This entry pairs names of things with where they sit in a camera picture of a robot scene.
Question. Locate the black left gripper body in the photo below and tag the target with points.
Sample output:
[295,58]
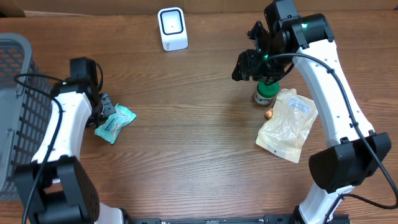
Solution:
[107,109]

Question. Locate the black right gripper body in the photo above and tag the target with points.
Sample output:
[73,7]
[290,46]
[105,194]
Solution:
[270,70]

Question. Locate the mint green wipes pack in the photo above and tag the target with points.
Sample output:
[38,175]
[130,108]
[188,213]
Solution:
[110,130]

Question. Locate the green lid clear jar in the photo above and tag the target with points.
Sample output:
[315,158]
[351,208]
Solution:
[264,94]

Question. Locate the orange tissue pack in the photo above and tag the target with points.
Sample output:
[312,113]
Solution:
[269,114]

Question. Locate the clear bag bread package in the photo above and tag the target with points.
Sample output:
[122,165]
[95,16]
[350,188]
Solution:
[286,132]

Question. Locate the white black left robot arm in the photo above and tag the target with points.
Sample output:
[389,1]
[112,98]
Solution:
[54,187]

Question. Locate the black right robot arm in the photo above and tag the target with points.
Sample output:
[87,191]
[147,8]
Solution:
[354,150]

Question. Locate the white barcode scanner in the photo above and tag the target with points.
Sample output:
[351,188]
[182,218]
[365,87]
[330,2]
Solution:
[172,28]

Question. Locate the dark grey mesh basket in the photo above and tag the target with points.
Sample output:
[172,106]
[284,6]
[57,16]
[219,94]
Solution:
[25,113]

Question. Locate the brown cardboard backdrop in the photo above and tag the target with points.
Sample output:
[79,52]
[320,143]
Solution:
[24,8]

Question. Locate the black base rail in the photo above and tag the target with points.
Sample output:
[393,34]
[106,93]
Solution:
[217,221]

